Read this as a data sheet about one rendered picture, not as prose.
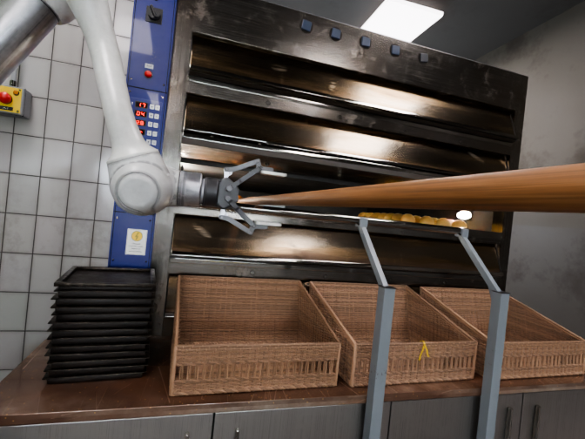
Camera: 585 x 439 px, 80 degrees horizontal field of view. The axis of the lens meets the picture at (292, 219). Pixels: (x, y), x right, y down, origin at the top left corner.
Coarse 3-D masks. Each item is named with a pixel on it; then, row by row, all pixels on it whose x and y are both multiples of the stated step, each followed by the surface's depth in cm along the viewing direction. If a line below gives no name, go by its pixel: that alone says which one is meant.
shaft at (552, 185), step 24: (552, 168) 22; (576, 168) 20; (312, 192) 66; (336, 192) 54; (360, 192) 46; (384, 192) 40; (408, 192) 35; (432, 192) 32; (456, 192) 29; (480, 192) 26; (504, 192) 24; (528, 192) 23; (552, 192) 21; (576, 192) 20
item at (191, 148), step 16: (192, 144) 136; (208, 144) 137; (224, 144) 139; (208, 160) 156; (224, 160) 155; (240, 160) 153; (272, 160) 150; (288, 160) 148; (304, 160) 149; (320, 160) 151; (320, 176) 171; (336, 176) 169; (352, 176) 168; (368, 176) 166; (384, 176) 164; (400, 176) 163; (416, 176) 166
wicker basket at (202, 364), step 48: (192, 288) 147; (240, 288) 154; (288, 288) 161; (192, 336) 143; (240, 336) 149; (288, 336) 156; (336, 336) 123; (192, 384) 105; (240, 384) 109; (288, 384) 114; (336, 384) 120
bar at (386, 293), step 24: (288, 216) 125; (312, 216) 127; (336, 216) 130; (480, 264) 137; (384, 288) 112; (384, 312) 111; (504, 312) 126; (384, 336) 112; (504, 336) 126; (384, 360) 112; (384, 384) 112; (480, 408) 129; (480, 432) 128
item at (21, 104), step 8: (0, 88) 123; (8, 88) 124; (16, 88) 125; (16, 96) 125; (24, 96) 127; (0, 104) 124; (8, 104) 124; (16, 104) 125; (24, 104) 127; (0, 112) 125; (8, 112) 125; (16, 112) 125; (24, 112) 128
